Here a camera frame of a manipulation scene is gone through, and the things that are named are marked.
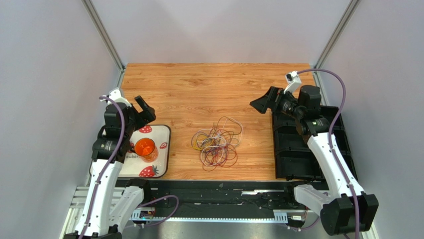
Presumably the white wire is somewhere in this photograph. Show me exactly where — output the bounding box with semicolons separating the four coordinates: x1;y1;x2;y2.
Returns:
195;117;244;150

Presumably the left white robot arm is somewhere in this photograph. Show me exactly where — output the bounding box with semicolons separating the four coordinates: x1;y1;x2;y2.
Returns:
63;94;156;239

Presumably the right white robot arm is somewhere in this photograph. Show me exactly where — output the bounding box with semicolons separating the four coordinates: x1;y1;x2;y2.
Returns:
250;85;379;236

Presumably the strawberry print white tray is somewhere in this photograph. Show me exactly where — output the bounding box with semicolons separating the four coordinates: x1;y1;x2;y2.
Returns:
119;124;171;178

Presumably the black compartment organizer bin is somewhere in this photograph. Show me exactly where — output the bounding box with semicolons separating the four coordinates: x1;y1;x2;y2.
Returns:
272;106;358;182

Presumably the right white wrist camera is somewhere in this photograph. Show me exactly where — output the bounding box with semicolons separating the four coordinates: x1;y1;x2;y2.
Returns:
284;71;302;94

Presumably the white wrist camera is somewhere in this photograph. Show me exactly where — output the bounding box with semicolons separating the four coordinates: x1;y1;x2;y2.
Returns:
107;87;132;107
284;71;302;94

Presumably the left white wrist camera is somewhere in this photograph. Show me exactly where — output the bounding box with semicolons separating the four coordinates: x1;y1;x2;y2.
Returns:
107;87;132;107

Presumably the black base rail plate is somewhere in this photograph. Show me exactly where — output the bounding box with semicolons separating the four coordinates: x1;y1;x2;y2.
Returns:
142;180;318;225

